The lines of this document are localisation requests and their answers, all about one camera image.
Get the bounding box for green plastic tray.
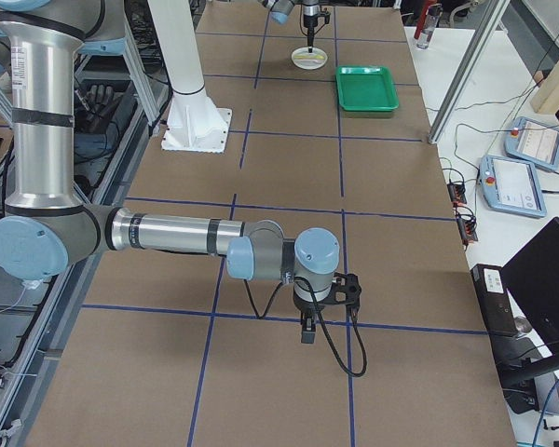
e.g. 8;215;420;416
335;65;400;114

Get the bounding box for clear water bottle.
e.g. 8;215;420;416
416;3;443;49

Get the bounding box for blue teach pendant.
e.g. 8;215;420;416
504;116;559;171
479;156;547;218

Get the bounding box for white round plate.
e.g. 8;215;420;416
291;47;328;71

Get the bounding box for far blue teach pendant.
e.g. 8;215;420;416
504;116;559;171

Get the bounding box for black desktop computer box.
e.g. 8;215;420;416
470;264;517;337

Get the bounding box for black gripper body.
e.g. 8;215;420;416
302;14;319;34
293;295;326;321

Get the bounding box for orange black connector strip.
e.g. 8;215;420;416
443;168;478;249

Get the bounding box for near blue teach pendant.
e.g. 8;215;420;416
479;156;547;218

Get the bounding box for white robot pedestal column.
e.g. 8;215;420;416
150;1;232;154

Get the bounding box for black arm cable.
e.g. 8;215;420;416
242;277;368;377

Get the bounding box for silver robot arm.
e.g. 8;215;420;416
258;0;324;53
0;1;344;343

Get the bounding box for black computer monitor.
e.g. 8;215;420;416
498;217;559;414

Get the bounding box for aluminium frame post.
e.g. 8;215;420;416
428;0;511;144

